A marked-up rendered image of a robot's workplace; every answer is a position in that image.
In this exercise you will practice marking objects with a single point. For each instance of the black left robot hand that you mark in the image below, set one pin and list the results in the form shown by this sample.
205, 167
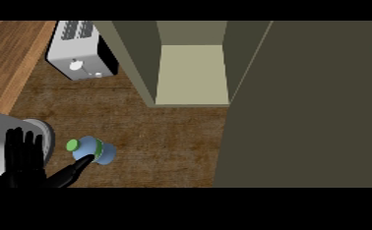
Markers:
24, 168

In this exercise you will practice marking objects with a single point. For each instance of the blue water bottle green cap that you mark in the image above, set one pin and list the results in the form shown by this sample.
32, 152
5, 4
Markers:
92, 147

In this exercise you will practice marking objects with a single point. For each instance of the olive open cabinet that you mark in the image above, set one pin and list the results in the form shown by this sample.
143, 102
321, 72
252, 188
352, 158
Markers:
191, 76

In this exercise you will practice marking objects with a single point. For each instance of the grey round appliance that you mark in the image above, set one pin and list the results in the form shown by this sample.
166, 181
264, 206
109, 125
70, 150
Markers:
47, 135

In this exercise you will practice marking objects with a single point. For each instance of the white toaster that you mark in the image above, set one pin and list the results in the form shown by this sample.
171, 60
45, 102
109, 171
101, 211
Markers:
78, 58

